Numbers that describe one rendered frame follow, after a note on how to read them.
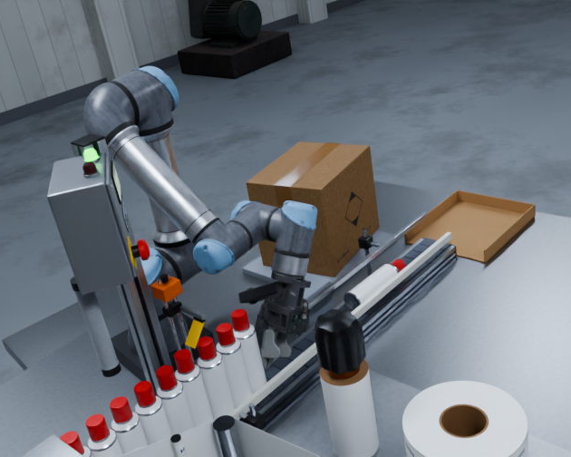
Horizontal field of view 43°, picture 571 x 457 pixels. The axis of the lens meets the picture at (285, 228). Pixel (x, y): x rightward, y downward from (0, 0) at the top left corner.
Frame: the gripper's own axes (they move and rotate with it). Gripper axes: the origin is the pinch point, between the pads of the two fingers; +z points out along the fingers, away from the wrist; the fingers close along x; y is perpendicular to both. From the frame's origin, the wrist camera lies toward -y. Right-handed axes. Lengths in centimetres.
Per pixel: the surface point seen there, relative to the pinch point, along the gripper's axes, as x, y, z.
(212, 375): -17.9, 2.9, 0.4
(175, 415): -25.6, 2.8, 7.5
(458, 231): 77, -2, -33
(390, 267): 39.4, 1.8, -21.9
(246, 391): -7.6, 3.4, 4.6
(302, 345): 14.6, -2.0, -2.1
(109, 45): 316, -562, -129
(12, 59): 233, -599, -94
